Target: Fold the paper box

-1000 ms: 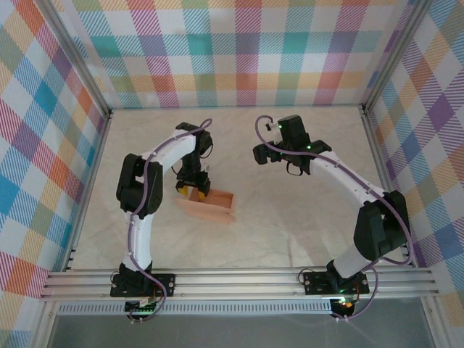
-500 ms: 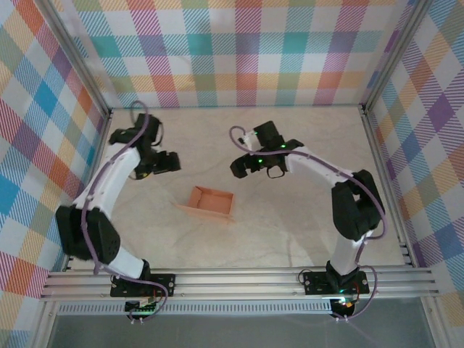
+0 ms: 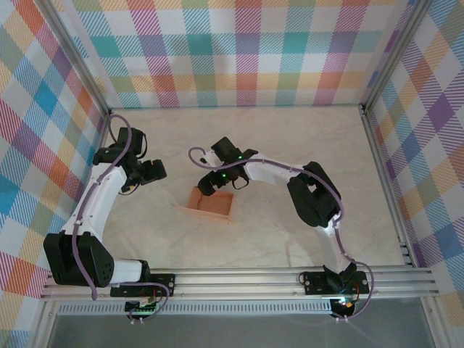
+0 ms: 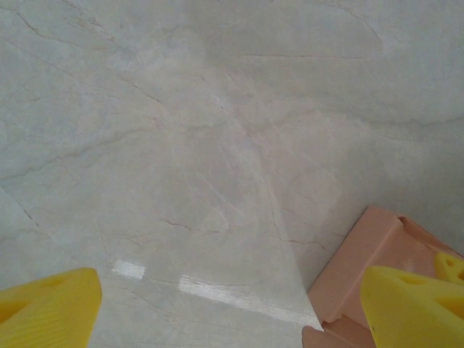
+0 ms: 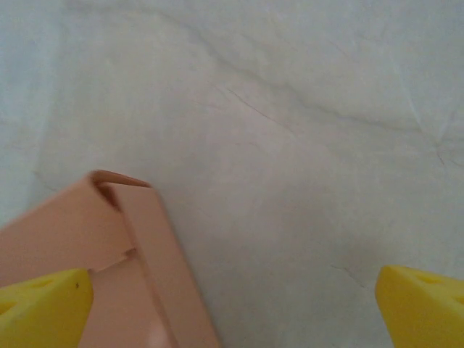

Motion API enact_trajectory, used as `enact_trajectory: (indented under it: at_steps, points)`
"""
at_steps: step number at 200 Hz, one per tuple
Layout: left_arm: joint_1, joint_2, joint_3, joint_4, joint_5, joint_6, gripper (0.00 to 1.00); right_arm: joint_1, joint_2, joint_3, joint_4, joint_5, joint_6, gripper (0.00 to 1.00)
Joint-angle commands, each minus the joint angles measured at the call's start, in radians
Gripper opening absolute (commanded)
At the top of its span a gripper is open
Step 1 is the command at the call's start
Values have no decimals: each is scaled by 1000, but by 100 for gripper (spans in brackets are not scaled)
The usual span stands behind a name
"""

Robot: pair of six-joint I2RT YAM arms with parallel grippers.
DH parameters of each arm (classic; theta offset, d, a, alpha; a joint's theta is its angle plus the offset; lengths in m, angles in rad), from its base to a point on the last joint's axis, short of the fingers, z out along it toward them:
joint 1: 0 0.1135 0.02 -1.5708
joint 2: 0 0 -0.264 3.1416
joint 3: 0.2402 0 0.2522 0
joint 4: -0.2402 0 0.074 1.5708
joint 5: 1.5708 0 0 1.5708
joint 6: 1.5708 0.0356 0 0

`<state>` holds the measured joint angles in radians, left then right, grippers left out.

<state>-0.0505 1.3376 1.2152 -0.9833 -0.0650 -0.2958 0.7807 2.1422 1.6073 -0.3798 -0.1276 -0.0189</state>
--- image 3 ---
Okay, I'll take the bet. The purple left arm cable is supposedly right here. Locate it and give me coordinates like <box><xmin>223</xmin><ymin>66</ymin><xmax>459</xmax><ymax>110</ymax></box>
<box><xmin>71</xmin><ymin>115</ymin><xmax>172</xmax><ymax>325</ymax></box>

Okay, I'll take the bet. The left green circuit board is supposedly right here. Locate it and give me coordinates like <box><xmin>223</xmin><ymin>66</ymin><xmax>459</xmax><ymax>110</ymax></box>
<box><xmin>124</xmin><ymin>294</ymin><xmax>161</xmax><ymax>315</ymax></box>

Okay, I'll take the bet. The orange paper box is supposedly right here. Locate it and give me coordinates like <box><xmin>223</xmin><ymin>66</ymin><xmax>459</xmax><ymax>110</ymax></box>
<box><xmin>176</xmin><ymin>186</ymin><xmax>235</xmax><ymax>225</ymax></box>

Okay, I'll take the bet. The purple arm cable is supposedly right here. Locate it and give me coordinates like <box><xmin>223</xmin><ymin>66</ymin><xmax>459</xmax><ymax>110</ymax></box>
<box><xmin>187</xmin><ymin>146</ymin><xmax>375</xmax><ymax>323</ymax></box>
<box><xmin>71</xmin><ymin>115</ymin><xmax>172</xmax><ymax>325</ymax></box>

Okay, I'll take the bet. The right circuit board with LED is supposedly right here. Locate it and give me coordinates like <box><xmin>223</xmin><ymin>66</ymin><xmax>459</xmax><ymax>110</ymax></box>
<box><xmin>331</xmin><ymin>294</ymin><xmax>360</xmax><ymax>313</ymax></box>

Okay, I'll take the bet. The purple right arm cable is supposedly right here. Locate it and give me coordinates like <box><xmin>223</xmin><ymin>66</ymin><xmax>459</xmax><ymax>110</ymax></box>
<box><xmin>187</xmin><ymin>146</ymin><xmax>375</xmax><ymax>323</ymax></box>

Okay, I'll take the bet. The slotted grey cable duct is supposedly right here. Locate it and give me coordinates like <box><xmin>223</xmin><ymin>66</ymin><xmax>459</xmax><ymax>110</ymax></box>
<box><xmin>56</xmin><ymin>302</ymin><xmax>335</xmax><ymax>317</ymax></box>

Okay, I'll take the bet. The grey metal lower panel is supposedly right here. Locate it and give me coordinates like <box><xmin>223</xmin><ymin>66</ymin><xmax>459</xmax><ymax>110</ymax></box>
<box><xmin>46</xmin><ymin>312</ymin><xmax>437</xmax><ymax>348</ymax></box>

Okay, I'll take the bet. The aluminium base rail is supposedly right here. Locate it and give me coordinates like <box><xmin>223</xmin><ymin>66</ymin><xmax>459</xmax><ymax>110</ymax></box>
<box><xmin>38</xmin><ymin>267</ymin><xmax>442</xmax><ymax>302</ymax></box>

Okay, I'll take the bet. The aluminium side rail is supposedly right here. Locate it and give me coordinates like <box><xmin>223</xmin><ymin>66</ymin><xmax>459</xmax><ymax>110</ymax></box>
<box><xmin>62</xmin><ymin>109</ymin><xmax>114</xmax><ymax>273</ymax></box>
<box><xmin>360</xmin><ymin>105</ymin><xmax>417</xmax><ymax>268</ymax></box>

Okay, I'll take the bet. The aluminium frame post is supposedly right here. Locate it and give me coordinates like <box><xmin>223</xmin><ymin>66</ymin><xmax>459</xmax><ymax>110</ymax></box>
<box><xmin>361</xmin><ymin>0</ymin><xmax>436</xmax><ymax>114</ymax></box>
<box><xmin>33</xmin><ymin>0</ymin><xmax>114</xmax><ymax>121</ymax></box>

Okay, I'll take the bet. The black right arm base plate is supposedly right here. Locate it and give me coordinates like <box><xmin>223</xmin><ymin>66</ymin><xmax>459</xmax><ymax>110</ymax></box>
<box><xmin>302</xmin><ymin>269</ymin><xmax>371</xmax><ymax>296</ymax></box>

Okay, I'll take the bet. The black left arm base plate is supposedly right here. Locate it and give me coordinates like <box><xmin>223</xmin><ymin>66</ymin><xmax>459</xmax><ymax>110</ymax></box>
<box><xmin>109</xmin><ymin>273</ymin><xmax>177</xmax><ymax>299</ymax></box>

